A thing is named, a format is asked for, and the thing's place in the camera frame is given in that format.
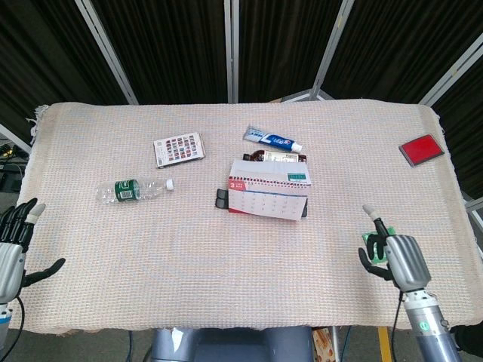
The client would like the black folding screen white frame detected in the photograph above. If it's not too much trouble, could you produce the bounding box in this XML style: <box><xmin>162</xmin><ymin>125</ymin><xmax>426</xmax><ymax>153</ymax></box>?
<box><xmin>0</xmin><ymin>0</ymin><xmax>483</xmax><ymax>201</ymax></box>

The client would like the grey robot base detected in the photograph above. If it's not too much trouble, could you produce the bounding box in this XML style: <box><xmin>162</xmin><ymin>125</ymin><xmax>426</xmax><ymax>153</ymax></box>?
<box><xmin>145</xmin><ymin>327</ymin><xmax>314</xmax><ymax>362</ymax></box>

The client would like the printed card box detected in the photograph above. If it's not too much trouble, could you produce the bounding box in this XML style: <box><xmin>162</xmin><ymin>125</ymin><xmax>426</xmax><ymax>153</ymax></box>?
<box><xmin>152</xmin><ymin>132</ymin><xmax>206</xmax><ymax>169</ymax></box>

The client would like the brown bottle white label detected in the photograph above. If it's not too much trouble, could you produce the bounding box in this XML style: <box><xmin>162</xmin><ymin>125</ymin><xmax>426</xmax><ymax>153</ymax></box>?
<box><xmin>242</xmin><ymin>149</ymin><xmax>309</xmax><ymax>165</ymax></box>

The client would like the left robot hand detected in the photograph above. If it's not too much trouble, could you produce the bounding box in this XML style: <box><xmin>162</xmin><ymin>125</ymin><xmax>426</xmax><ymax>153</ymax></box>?
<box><xmin>0</xmin><ymin>198</ymin><xmax>66</xmax><ymax>305</ymax></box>

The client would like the beige woven tablecloth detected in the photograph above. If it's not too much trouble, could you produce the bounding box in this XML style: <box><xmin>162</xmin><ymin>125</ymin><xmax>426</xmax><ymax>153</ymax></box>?
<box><xmin>8</xmin><ymin>100</ymin><xmax>482</xmax><ymax>336</ymax></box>

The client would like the blue white toothpaste tube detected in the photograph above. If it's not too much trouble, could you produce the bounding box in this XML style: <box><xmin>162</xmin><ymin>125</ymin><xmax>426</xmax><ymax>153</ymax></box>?
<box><xmin>243</xmin><ymin>125</ymin><xmax>304</xmax><ymax>152</ymax></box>

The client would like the orange patterned carton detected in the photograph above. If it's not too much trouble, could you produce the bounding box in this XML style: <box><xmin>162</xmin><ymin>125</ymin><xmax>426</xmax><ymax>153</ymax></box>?
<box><xmin>312</xmin><ymin>327</ymin><xmax>335</xmax><ymax>362</ymax></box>

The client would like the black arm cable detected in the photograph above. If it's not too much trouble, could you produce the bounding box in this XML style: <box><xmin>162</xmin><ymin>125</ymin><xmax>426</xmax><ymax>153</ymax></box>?
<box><xmin>0</xmin><ymin>296</ymin><xmax>26</xmax><ymax>351</ymax></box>
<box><xmin>390</xmin><ymin>293</ymin><xmax>404</xmax><ymax>362</ymax></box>

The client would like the red stamp pad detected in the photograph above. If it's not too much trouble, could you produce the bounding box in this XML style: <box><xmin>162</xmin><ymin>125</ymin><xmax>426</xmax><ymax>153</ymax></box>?
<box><xmin>398</xmin><ymin>133</ymin><xmax>446</xmax><ymax>167</ymax></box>

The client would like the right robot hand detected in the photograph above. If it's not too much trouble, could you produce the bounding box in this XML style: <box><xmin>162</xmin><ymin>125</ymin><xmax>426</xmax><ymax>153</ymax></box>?
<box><xmin>358</xmin><ymin>204</ymin><xmax>432</xmax><ymax>293</ymax></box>

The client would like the clear bottle green label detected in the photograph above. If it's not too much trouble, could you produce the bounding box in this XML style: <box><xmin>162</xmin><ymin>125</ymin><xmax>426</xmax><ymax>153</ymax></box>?
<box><xmin>96</xmin><ymin>178</ymin><xmax>175</xmax><ymax>205</ymax></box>

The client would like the spiral desk calendar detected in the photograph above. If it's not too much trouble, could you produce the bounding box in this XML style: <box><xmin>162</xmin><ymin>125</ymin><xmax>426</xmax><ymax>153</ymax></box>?
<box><xmin>227</xmin><ymin>158</ymin><xmax>313</xmax><ymax>222</ymax></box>

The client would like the green packet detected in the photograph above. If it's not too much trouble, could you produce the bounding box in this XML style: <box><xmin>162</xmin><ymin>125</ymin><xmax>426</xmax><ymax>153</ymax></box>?
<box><xmin>361</xmin><ymin>225</ymin><xmax>396</xmax><ymax>267</ymax></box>

